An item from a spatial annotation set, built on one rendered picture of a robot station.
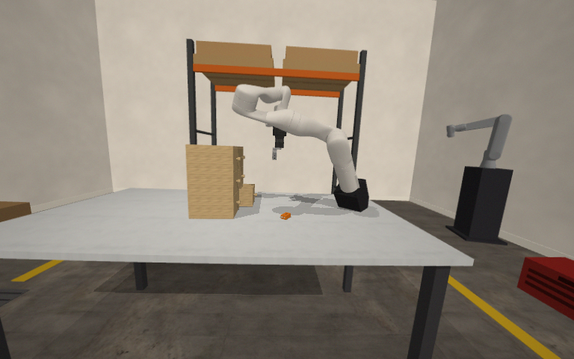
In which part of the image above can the light wooden chest of drawers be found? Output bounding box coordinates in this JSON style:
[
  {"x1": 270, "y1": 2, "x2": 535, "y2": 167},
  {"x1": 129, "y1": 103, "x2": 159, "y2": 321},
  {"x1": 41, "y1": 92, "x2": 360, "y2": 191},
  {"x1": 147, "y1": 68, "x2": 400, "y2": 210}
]
[{"x1": 185, "y1": 144, "x2": 244, "y2": 219}]

